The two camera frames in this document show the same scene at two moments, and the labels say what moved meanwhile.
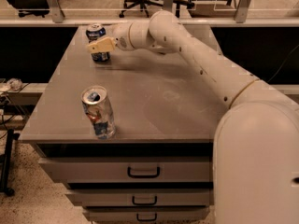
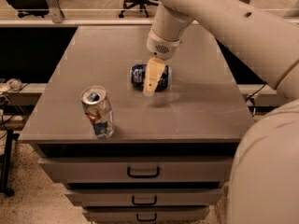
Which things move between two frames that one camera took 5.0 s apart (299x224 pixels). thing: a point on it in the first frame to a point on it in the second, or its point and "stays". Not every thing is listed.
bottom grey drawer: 146,215 stays
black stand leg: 8,150 stays
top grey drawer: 130,169 stays
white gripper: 121,37 to 161,47
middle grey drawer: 143,197 stays
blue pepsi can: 93,33 to 138,76
